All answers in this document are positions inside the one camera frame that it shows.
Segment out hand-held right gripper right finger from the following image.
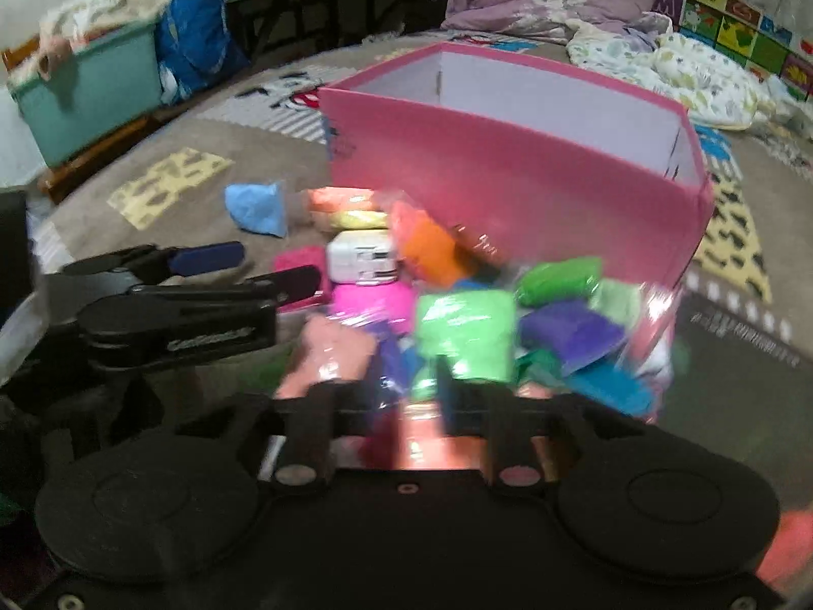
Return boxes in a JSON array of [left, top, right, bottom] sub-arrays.
[[437, 357, 599, 500]]

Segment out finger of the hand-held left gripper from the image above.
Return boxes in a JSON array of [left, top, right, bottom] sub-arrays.
[[60, 239, 247, 282], [129, 264, 323, 315]]

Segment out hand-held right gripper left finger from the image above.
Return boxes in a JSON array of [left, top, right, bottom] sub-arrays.
[[178, 381, 339, 498]]

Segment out light green clay packet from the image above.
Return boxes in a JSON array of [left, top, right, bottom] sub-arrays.
[[412, 290, 517, 396]]

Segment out pile of colourful clay packets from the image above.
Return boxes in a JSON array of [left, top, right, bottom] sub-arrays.
[[224, 181, 675, 477]]

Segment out pink cardboard box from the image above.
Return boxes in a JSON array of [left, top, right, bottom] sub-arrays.
[[316, 40, 716, 425]]

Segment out teal storage bin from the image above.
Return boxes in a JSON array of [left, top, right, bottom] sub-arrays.
[[6, 16, 167, 167]]

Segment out blue bag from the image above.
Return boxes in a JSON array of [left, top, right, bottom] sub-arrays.
[[154, 0, 250, 107]]

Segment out clothes in storage bin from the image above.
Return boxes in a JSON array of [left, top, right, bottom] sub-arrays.
[[39, 0, 171, 55]]

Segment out white leaf-print quilt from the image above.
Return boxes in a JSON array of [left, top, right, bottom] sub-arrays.
[[564, 18, 779, 133]]

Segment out colourful alphabet foam mat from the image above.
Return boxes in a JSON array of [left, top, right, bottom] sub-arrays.
[[608, 0, 813, 104]]

